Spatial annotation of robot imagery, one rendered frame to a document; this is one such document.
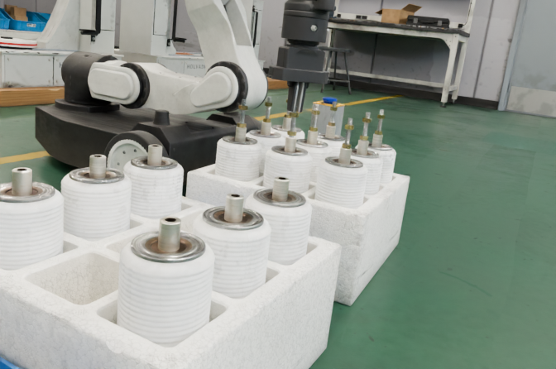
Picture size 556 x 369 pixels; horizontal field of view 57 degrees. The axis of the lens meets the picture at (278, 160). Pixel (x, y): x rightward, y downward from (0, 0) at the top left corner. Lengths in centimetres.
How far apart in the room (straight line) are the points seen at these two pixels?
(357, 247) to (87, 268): 48
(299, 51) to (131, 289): 61
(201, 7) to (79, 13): 199
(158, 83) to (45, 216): 98
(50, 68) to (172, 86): 159
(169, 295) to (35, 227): 22
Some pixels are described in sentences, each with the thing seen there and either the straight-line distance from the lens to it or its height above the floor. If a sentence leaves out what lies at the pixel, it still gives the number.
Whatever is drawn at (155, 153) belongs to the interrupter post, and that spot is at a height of 27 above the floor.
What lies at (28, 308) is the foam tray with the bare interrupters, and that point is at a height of 17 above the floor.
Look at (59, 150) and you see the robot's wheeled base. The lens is 168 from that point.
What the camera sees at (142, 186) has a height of 23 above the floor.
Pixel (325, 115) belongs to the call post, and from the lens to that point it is 141.
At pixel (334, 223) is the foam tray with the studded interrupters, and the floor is 15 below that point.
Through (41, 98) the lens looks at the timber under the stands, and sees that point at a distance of 298.
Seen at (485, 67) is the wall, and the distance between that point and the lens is 607.
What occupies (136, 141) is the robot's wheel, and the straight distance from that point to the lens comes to 135.
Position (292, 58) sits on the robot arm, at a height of 44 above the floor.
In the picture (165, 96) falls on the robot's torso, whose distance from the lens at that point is 159.
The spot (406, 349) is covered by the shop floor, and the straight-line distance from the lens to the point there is 92.
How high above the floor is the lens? 47
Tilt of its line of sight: 13 degrees down
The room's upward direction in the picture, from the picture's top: 7 degrees clockwise
